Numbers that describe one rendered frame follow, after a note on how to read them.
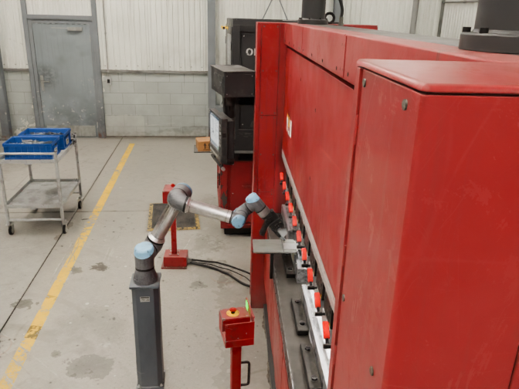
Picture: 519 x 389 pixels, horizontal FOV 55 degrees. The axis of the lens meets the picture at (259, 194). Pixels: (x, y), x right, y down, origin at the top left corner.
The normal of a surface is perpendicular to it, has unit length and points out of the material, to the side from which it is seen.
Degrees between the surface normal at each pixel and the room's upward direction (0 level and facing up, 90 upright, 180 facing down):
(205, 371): 0
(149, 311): 90
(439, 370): 90
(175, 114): 90
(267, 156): 90
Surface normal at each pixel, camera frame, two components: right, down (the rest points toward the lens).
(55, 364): 0.03, -0.94
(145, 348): 0.11, 0.34
